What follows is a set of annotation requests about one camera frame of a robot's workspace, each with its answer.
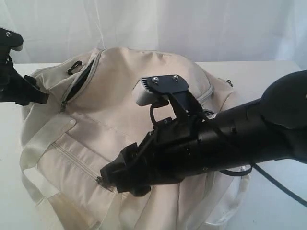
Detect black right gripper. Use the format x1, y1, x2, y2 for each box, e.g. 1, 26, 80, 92
100, 112, 210, 196

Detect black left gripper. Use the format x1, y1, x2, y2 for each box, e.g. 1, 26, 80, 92
0, 57, 49, 106

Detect beige fabric duffel bag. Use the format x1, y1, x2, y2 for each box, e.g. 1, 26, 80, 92
20, 47, 250, 230

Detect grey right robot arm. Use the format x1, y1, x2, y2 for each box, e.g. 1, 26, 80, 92
100, 71, 307, 196

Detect white backdrop curtain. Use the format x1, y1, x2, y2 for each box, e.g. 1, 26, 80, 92
0, 0, 307, 69

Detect dark front pocket zipper pull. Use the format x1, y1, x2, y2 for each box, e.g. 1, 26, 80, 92
96, 176, 113, 192

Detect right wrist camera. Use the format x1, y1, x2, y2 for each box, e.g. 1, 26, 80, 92
132, 75, 202, 119

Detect black left strap D-ring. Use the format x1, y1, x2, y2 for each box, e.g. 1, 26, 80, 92
67, 61, 83, 75

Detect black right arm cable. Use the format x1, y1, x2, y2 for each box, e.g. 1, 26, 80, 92
215, 162, 307, 207

